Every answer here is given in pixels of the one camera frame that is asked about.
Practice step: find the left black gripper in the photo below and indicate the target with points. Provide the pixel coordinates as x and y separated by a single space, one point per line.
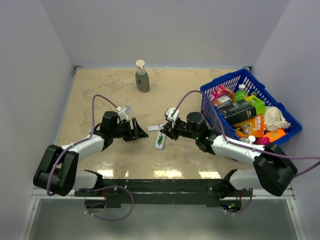
139 133

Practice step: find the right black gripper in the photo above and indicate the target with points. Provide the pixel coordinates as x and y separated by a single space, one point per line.
169 129

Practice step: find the white remote control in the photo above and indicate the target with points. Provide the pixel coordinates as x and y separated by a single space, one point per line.
160 139

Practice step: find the white battery cover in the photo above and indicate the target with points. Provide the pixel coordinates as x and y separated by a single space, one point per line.
152 128

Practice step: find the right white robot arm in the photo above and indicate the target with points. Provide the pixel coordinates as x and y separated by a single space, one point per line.
272 170

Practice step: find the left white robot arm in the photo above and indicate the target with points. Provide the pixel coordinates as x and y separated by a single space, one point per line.
57 171

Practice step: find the grey soap dispenser bottle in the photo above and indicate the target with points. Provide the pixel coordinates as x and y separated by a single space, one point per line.
142 77

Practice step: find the brown label can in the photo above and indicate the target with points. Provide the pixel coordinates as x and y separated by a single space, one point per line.
222 101

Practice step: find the pink snack box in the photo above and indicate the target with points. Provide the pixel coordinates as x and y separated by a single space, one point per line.
218 92

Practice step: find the blue plastic basket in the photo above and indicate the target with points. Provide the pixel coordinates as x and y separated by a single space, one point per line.
232 81

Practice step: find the green drink bottle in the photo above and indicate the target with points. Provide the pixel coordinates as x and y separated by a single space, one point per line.
241 93

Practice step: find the orange razor package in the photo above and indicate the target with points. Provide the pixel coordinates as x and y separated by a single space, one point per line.
254 126

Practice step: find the black and green box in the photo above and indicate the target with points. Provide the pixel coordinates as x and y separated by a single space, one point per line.
242 110

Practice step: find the orange snack bag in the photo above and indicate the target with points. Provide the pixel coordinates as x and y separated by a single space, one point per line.
270 137

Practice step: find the crumpled beige cloth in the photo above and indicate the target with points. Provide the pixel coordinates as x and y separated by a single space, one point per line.
274 119

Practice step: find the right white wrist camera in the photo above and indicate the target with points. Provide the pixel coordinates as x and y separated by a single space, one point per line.
171 114

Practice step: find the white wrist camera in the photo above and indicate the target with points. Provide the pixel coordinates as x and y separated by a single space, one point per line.
171 114
125 112

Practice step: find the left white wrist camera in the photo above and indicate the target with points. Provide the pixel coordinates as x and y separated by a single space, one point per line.
125 112

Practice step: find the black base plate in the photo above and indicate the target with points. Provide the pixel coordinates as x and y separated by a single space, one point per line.
208 192

